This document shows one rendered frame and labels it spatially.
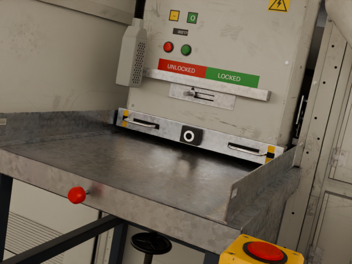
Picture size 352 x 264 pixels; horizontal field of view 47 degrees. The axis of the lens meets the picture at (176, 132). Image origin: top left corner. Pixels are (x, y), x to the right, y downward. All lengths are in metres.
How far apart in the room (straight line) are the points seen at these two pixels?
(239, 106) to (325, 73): 0.30
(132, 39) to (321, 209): 0.76
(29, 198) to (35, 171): 0.99
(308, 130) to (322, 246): 0.36
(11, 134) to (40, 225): 0.91
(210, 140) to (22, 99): 0.57
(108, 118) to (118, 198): 0.57
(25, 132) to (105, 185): 0.33
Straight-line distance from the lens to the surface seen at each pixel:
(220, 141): 1.19
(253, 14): 1.19
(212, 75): 1.20
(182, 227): 0.73
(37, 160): 0.89
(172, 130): 1.24
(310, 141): 1.33
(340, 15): 1.01
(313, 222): 1.38
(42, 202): 1.83
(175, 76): 1.20
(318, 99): 1.32
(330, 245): 1.36
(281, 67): 1.15
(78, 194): 0.78
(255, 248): 0.47
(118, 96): 1.51
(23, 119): 1.03
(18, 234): 1.97
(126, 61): 1.21
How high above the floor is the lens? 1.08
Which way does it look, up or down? 9 degrees down
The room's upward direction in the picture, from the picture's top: 11 degrees clockwise
